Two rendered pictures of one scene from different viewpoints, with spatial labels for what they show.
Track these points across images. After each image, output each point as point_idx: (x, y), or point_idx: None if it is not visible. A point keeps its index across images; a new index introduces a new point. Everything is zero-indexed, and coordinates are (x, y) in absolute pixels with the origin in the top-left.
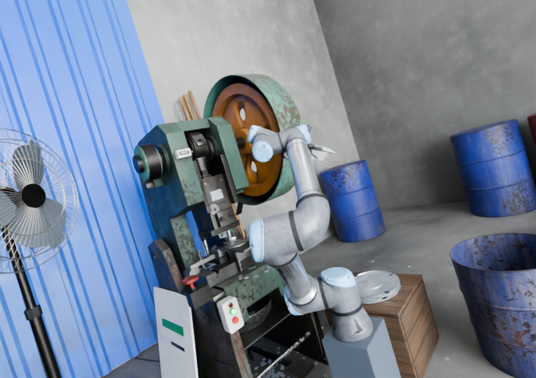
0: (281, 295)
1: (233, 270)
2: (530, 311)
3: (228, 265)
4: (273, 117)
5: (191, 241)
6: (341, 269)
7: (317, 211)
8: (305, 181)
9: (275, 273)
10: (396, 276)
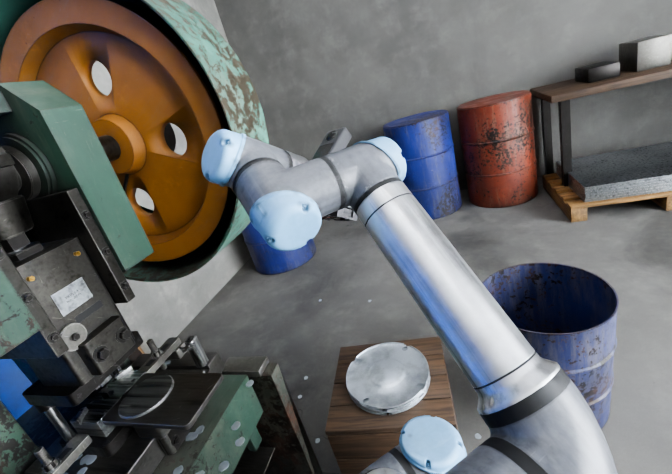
0: (256, 449)
1: (153, 460)
2: (590, 370)
3: (140, 458)
4: (203, 96)
5: (3, 414)
6: (431, 422)
7: (605, 445)
8: (499, 329)
9: (242, 417)
10: (415, 349)
